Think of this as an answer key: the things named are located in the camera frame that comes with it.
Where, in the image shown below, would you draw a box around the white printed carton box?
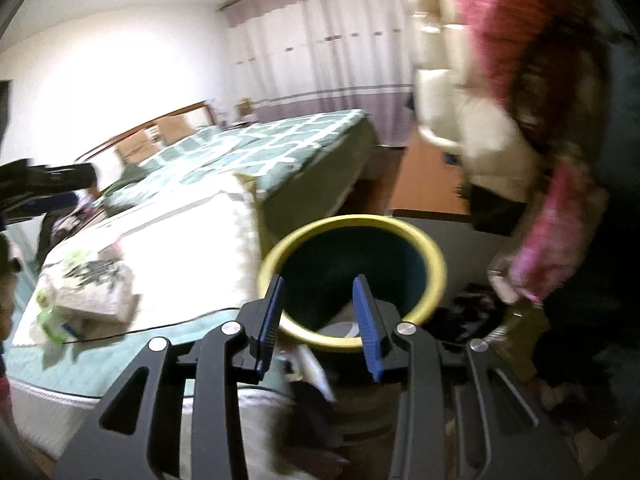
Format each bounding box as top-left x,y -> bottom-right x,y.
50,258 -> 134,323

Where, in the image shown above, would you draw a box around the green white plastic bottle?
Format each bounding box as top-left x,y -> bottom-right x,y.
36,280 -> 86,344

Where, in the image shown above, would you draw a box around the yellow rimmed trash bin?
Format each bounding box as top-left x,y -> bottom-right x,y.
256,212 -> 448,411

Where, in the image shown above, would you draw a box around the dark clothes on cabinet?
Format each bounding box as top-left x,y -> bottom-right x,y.
36,195 -> 103,268

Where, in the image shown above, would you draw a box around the brown left pillow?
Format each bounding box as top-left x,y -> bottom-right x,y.
115,130 -> 160,164

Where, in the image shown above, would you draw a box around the brown pillow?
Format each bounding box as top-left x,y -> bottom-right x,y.
115,130 -> 160,164
156,115 -> 194,145

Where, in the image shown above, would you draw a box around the orange wooden desk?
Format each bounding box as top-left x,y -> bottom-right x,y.
386,130 -> 470,222

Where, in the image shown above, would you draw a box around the green checked quilt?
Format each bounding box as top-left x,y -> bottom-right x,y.
101,108 -> 378,216

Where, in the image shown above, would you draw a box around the brown right pillow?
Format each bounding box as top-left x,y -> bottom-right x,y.
156,115 -> 194,145

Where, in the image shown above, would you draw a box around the wooden bed headboard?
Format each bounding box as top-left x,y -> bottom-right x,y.
74,100 -> 216,166

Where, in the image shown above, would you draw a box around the cream puffer jacket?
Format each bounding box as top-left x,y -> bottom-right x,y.
406,0 -> 538,203

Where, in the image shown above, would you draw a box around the pink white curtain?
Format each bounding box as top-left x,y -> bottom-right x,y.
222,0 -> 412,148

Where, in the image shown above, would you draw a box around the pink puffer jacket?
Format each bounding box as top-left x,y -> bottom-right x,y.
454,0 -> 610,304

